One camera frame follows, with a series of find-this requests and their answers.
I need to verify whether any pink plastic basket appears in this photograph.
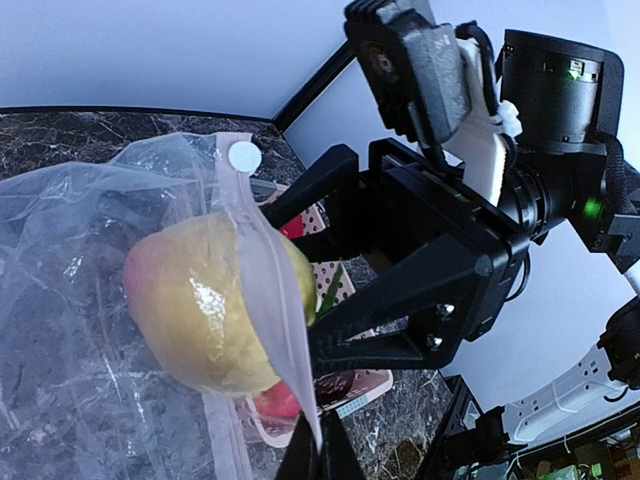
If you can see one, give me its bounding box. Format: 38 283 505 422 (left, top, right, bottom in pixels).
239 179 394 449

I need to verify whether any dark red toy beet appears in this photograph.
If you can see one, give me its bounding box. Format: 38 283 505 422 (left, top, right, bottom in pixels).
314 370 355 405

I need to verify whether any right black frame post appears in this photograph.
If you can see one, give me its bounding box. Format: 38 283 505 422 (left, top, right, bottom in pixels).
272 42 355 134

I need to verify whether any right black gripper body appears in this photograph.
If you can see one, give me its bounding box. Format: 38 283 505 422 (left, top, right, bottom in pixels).
360 139 529 343

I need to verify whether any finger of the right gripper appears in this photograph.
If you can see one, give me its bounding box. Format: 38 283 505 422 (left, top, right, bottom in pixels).
308 234 495 374
264 144 360 262

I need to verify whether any yellow toy lemon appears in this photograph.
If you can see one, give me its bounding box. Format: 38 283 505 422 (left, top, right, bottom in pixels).
124 211 316 399

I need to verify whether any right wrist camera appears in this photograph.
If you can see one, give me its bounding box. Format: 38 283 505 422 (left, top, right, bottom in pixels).
342 0 524 206

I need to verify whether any red toy apple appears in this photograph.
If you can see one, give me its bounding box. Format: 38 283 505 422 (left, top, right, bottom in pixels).
253 381 301 420

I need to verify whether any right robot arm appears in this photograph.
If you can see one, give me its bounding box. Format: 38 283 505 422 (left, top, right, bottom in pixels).
267 23 639 376

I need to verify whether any clear zip top bag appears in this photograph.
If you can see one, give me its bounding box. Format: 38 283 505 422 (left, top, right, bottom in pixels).
1 132 322 479

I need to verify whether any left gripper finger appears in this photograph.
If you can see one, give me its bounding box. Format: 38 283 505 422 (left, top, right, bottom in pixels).
282 410 366 480

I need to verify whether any red toy strawberry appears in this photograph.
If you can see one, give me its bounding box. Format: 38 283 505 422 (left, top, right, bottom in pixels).
280 215 305 240

